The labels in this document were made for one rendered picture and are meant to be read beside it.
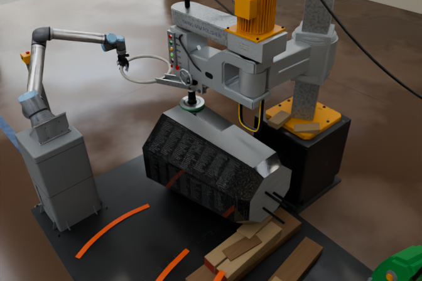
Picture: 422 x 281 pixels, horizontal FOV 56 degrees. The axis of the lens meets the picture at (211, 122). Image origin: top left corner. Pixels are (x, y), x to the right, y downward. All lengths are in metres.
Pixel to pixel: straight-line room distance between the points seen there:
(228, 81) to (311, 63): 0.65
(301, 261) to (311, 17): 1.83
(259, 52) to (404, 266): 1.61
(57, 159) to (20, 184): 1.13
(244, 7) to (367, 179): 2.39
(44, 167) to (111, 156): 1.23
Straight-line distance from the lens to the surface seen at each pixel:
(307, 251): 3.36
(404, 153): 4.66
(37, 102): 3.28
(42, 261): 3.62
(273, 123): 3.29
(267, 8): 2.48
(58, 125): 3.27
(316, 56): 3.07
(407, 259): 2.89
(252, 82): 2.70
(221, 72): 2.84
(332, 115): 3.57
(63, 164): 3.32
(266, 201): 3.06
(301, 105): 3.37
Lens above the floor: 2.74
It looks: 36 degrees down
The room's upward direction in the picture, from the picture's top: 1 degrees counter-clockwise
